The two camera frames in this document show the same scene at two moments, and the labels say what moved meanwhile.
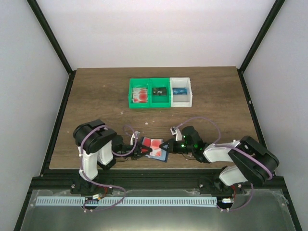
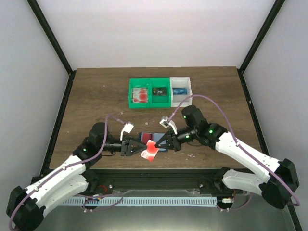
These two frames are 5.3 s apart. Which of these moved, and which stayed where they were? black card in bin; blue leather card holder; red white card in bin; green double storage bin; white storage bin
Moved: blue leather card holder
Stayed: green double storage bin; white storage bin; red white card in bin; black card in bin
